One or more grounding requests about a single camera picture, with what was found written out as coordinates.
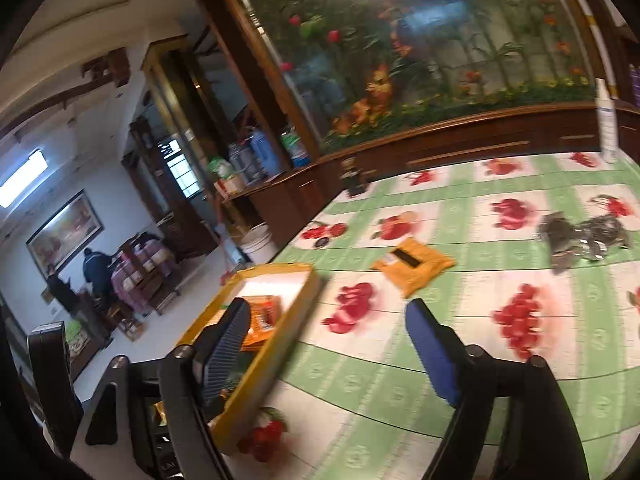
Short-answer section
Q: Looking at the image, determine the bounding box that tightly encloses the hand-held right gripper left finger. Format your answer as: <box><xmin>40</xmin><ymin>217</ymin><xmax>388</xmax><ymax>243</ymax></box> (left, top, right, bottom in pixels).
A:
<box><xmin>85</xmin><ymin>297</ymin><xmax>253</xmax><ymax>480</ymax></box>

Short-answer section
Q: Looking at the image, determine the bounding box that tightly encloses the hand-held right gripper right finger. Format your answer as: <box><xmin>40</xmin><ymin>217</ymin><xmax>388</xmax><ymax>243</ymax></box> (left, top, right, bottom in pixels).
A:
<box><xmin>404</xmin><ymin>299</ymin><xmax>591</xmax><ymax>480</ymax></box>

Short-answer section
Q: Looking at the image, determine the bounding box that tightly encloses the orange snack packet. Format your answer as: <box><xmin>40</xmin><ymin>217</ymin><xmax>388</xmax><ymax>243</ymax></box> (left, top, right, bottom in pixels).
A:
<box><xmin>240</xmin><ymin>294</ymin><xmax>283</xmax><ymax>351</ymax></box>

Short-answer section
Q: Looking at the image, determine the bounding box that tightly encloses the orange packet with black stripe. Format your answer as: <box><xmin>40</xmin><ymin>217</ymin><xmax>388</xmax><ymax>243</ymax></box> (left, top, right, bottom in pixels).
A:
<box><xmin>370</xmin><ymin>237</ymin><xmax>457</xmax><ymax>298</ymax></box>

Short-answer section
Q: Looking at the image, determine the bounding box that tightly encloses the white tray with yellow rim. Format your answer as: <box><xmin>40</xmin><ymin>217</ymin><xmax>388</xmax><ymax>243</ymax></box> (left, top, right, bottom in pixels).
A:
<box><xmin>172</xmin><ymin>262</ymin><xmax>326</xmax><ymax>453</ymax></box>

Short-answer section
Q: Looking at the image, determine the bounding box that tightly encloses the clear bag of dark snacks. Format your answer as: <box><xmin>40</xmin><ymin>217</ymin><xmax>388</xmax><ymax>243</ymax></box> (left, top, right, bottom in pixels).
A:
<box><xmin>536</xmin><ymin>212</ymin><xmax>632</xmax><ymax>275</ymax></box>

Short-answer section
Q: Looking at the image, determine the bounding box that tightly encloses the green fruit print tablecloth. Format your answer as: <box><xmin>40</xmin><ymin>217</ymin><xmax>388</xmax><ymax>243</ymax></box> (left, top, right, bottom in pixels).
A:
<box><xmin>210</xmin><ymin>150</ymin><xmax>640</xmax><ymax>480</ymax></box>

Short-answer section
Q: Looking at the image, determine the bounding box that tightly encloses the wooden bench with cushion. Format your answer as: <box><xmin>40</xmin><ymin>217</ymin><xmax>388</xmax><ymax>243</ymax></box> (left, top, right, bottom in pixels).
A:
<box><xmin>67</xmin><ymin>320</ymin><xmax>113</xmax><ymax>366</ymax></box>

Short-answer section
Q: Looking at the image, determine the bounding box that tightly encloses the red broom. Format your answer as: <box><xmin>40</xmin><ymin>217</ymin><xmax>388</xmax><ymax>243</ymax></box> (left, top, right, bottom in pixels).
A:
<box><xmin>215</xmin><ymin>195</ymin><xmax>237</xmax><ymax>286</ymax></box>

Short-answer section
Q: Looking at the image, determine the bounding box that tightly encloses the dark wooden chair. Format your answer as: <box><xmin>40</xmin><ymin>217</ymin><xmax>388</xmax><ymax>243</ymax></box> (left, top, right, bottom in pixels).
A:
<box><xmin>120</xmin><ymin>232</ymin><xmax>181</xmax><ymax>316</ymax></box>

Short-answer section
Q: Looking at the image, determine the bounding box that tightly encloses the white plastic bucket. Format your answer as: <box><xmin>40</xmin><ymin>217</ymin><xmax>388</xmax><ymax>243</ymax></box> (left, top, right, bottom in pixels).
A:
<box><xmin>239</xmin><ymin>222</ymin><xmax>278</xmax><ymax>265</ymax></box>

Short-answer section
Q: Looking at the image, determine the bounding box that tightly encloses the table with pink cloth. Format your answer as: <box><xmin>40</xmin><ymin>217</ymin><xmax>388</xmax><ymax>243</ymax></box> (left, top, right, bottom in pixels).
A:
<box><xmin>111</xmin><ymin>237</ymin><xmax>176</xmax><ymax>311</ymax></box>

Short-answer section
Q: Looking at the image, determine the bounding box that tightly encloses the brown wooden cabinet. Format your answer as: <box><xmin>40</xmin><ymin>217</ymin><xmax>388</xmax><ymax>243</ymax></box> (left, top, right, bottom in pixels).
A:
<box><xmin>222</xmin><ymin>150</ymin><xmax>351</xmax><ymax>261</ymax></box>

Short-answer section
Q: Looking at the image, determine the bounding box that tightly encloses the small cardboard box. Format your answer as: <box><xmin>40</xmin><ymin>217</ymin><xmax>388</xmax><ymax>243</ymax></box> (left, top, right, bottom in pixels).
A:
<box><xmin>215</xmin><ymin>175</ymin><xmax>246</xmax><ymax>196</ymax></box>

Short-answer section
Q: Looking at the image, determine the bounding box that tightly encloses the dark jar with cork lid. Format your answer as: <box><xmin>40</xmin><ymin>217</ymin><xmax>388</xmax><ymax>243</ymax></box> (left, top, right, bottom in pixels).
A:
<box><xmin>340</xmin><ymin>157</ymin><xmax>371</xmax><ymax>198</ymax></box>

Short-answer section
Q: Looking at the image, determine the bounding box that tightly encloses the grey thermos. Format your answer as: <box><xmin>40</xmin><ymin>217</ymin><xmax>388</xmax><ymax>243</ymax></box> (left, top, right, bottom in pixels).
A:
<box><xmin>228</xmin><ymin>140</ymin><xmax>253</xmax><ymax>183</ymax></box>

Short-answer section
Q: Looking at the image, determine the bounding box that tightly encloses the blue thermos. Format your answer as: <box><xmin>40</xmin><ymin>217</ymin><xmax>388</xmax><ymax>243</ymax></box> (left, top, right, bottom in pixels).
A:
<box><xmin>248</xmin><ymin>127</ymin><xmax>281</xmax><ymax>178</ymax></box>

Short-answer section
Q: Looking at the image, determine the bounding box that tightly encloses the rectangular ceiling light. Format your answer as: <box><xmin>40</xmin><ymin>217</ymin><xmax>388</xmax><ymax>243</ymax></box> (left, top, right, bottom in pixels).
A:
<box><xmin>0</xmin><ymin>147</ymin><xmax>48</xmax><ymax>208</ymax></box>

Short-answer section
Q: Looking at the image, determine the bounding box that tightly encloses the green and white bag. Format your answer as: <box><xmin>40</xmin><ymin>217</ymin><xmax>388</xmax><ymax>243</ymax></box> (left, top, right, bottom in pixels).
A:
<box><xmin>280</xmin><ymin>127</ymin><xmax>311</xmax><ymax>168</ymax></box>

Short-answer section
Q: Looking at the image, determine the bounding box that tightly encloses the white spray bottle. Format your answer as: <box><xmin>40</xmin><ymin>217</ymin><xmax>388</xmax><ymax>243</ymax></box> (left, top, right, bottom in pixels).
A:
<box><xmin>595</xmin><ymin>79</ymin><xmax>621</xmax><ymax>163</ymax></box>

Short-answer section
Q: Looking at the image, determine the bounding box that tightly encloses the glass partition with flowers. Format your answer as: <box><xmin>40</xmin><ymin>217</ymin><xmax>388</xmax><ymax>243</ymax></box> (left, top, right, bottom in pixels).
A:
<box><xmin>220</xmin><ymin>0</ymin><xmax>601</xmax><ymax>153</ymax></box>

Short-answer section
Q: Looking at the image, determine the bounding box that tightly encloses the framed wall painting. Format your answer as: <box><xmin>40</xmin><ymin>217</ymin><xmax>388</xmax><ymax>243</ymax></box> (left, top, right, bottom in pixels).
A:
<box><xmin>26</xmin><ymin>189</ymin><xmax>105</xmax><ymax>281</ymax></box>

